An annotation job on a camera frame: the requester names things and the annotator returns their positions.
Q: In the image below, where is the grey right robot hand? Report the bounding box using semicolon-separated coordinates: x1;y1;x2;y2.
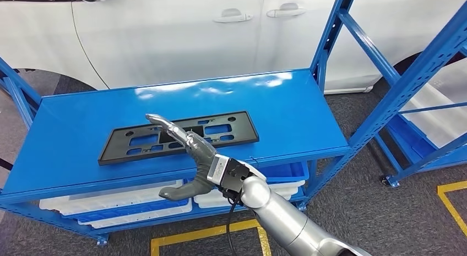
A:
145;113;219;202

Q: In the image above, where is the black plastic plate frame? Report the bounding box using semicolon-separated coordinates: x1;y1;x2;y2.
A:
97;111;260;166

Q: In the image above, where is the blue metal shelf rack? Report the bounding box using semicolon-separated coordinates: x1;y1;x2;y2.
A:
0;0;467;248

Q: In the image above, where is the blue wheeled shelf rack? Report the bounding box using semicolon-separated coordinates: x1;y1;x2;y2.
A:
373;42;467;189

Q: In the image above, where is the white car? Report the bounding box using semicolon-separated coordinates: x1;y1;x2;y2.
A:
0;0;467;95

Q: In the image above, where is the large white plastic crate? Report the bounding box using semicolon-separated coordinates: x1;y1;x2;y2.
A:
401;59;467;149

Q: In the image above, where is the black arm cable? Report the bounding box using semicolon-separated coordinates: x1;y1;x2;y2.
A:
225;195;244;256

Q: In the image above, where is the white car door handle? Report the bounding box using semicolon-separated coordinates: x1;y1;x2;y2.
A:
213;8;254;24
266;2;307;18

